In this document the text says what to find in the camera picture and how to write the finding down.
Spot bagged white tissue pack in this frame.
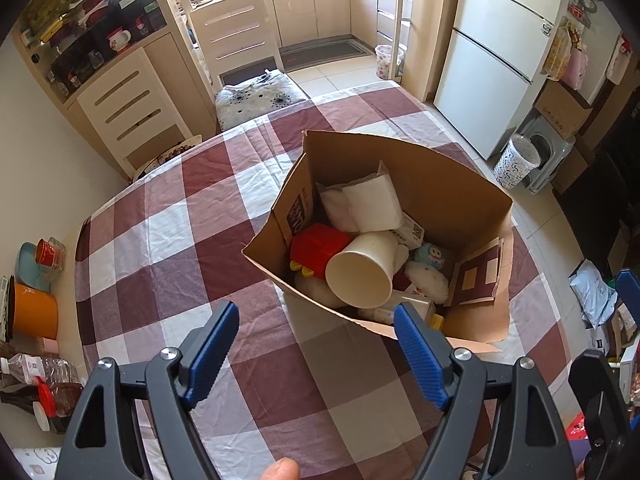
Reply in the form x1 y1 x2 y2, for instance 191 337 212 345
320 160 427 250

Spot blue grey mailer bag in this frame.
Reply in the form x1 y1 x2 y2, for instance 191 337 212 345
568 259 621 328

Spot pink floral waste basket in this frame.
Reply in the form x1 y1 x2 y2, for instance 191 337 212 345
374 44 405 81

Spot cream wooden chair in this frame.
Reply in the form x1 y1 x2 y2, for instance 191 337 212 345
187 0 311 131
75 47 203 181

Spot white plush toy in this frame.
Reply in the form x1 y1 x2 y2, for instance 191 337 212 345
404 260 451 304

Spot dark kitchen floor mat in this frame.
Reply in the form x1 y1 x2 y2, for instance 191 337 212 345
277 36 371 73

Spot black flat box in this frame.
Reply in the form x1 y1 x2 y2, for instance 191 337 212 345
0 275 16 343

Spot white printed paper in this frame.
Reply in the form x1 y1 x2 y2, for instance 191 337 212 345
11 446 63 480

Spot person's left hand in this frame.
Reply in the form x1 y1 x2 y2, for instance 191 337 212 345
260 457 301 480

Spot yellow hanging bag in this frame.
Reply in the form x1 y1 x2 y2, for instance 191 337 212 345
542 25 573 81

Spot cream kitchen cabinets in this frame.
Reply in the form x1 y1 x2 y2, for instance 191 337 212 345
260 0 416 53

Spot teal plate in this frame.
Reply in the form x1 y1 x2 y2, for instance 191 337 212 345
15 242 51 293

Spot beige desktop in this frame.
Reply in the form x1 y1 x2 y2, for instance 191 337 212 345
0 195 131 480

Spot red toy box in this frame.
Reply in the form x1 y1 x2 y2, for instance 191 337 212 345
290 225 356 279

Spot red lid jar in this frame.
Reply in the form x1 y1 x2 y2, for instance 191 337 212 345
37 381 85 418

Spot dark bottle with white cap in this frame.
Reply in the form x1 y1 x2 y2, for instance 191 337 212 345
0 390 71 435

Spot brown cardboard box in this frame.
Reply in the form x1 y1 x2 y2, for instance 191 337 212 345
241 130 515 356

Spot orange canister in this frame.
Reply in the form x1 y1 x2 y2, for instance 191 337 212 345
11 282 60 340

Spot cream paper cup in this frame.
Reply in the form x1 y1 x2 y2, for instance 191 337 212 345
325 231 408 309

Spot pink hanging bag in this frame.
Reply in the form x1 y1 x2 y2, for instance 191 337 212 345
562 50 588 91

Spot floral seat cushion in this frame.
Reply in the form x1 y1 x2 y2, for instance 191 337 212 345
215 69 311 131

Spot small cardboard carton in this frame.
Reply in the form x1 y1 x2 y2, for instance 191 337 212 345
534 80 593 140

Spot squiggle pattern waste basket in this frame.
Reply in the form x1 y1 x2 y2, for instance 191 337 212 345
494 134 543 191

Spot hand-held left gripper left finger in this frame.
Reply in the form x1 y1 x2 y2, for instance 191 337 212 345
53 301 241 480

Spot cream display cabinet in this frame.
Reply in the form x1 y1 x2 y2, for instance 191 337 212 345
12 0 216 136

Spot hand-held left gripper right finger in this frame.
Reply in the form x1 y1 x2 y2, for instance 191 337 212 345
393 302 577 480

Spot grey plastic stool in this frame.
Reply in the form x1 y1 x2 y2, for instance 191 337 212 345
515 112 576 195

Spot blue fluffy plush ball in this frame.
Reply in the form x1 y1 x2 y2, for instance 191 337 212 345
412 242 448 271

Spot white refrigerator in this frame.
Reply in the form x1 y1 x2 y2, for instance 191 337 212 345
432 0 556 161

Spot clear plastic water bottle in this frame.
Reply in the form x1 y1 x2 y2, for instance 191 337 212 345
0 353 81 386

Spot checked tablecloth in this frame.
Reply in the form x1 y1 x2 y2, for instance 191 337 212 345
74 80 573 480

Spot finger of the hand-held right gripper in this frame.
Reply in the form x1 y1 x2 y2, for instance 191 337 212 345
616 268 640 324
568 350 632 480

